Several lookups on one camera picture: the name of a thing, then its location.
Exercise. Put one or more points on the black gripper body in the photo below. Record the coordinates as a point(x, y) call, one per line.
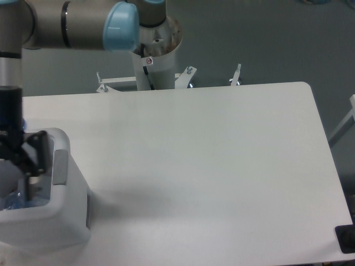
point(12, 133)

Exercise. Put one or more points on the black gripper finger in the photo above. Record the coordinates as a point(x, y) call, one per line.
point(38, 142)

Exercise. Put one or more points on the clear plastic water bottle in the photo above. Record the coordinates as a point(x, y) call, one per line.
point(17, 200)

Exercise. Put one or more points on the white plastic wrapper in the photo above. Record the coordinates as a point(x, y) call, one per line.
point(41, 187)

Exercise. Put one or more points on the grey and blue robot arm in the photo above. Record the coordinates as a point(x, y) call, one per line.
point(87, 25)

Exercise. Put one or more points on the white plastic trash can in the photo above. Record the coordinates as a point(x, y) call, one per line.
point(65, 219)

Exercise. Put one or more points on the blue labelled bottle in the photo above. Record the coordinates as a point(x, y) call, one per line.
point(24, 125)

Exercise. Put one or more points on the black clamp at table edge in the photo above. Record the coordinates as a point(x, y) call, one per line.
point(345, 236)

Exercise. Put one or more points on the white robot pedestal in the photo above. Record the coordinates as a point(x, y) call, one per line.
point(154, 62)

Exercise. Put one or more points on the white metal frame right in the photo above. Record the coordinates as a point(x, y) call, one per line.
point(343, 126)

